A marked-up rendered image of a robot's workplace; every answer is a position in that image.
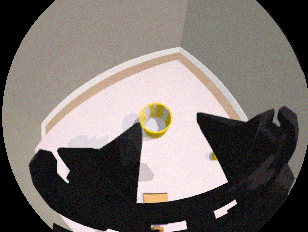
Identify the wooden toy catapult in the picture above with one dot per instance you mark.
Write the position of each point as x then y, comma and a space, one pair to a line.
155, 197

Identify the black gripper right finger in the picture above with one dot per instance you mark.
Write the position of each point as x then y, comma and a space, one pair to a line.
232, 140

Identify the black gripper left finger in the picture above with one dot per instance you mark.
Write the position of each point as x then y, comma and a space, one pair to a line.
117, 163

